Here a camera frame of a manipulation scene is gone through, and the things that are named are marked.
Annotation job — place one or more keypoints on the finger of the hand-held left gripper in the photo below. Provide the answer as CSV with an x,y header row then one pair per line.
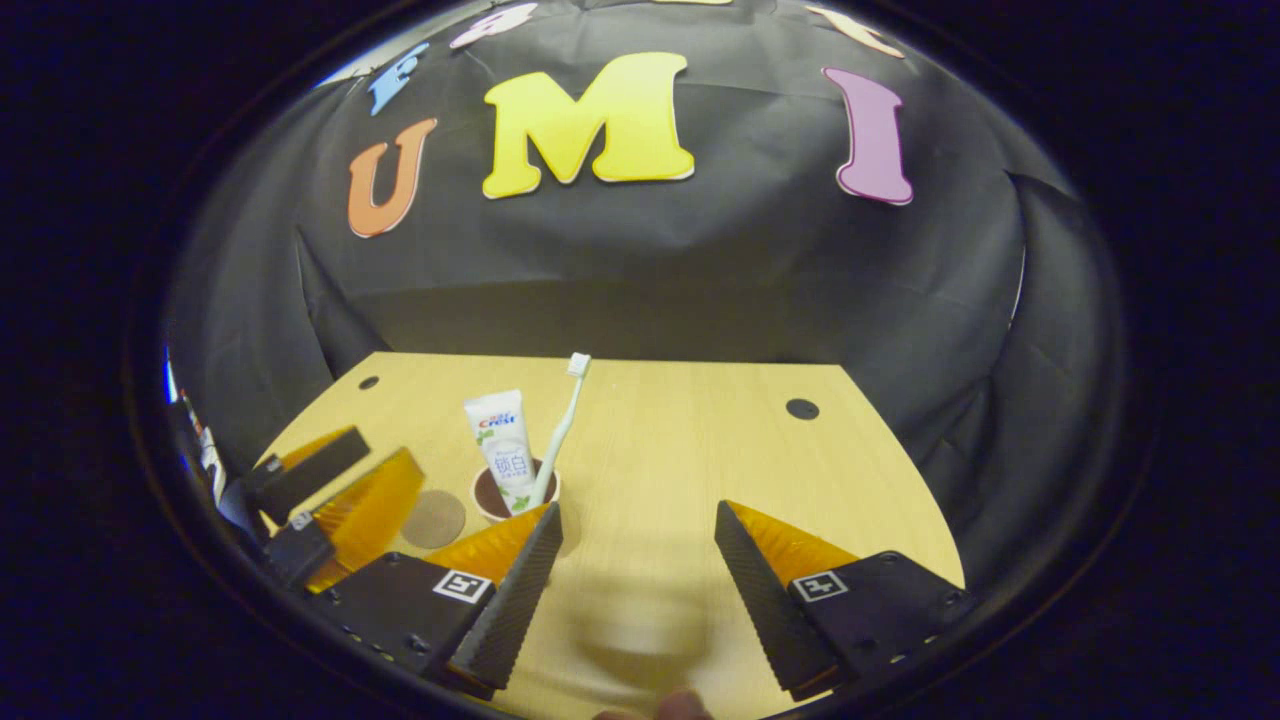
x,y
310,470
370,505

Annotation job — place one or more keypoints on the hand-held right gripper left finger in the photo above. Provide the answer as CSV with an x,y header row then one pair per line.
x,y
515,590

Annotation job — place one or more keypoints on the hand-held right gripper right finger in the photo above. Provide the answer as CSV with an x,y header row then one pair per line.
x,y
755,590

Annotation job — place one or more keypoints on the round brown coaster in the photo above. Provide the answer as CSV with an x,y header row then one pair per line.
x,y
433,520

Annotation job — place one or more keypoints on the beige cup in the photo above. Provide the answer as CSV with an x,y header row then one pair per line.
x,y
490,495

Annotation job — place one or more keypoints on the white toothpaste tube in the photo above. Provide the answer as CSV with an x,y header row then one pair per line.
x,y
503,440

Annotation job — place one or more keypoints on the pale green toothbrush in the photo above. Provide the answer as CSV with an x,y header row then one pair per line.
x,y
560,430

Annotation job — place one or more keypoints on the wooden desktop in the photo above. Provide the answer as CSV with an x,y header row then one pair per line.
x,y
660,450

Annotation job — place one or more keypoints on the white device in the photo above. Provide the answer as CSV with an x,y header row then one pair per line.
x,y
205,450

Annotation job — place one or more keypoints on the black backdrop cloth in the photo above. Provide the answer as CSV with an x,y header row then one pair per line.
x,y
700,280

